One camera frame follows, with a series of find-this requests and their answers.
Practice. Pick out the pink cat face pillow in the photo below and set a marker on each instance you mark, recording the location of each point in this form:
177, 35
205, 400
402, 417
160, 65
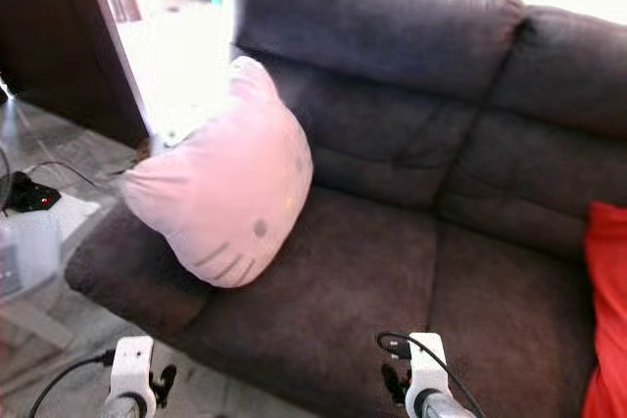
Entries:
225, 183

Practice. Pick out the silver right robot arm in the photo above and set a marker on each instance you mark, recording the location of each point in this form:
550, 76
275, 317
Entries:
443, 406

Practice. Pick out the dark brown fabric sofa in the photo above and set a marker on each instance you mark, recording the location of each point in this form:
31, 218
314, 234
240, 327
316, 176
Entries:
382, 281

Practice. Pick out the black and white standing fan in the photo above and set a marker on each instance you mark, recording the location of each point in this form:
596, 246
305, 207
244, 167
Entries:
29, 252

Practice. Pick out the red cushion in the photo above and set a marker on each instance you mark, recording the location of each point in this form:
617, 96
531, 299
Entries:
607, 310

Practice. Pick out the black power strip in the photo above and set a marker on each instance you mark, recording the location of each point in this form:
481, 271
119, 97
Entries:
34, 196

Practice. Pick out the small white appliance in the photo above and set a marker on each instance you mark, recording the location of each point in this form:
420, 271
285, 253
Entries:
167, 142

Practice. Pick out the dark brown wooden door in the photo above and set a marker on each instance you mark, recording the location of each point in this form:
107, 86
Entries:
59, 36

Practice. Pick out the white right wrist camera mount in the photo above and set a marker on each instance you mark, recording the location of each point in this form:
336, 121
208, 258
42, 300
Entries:
429, 364

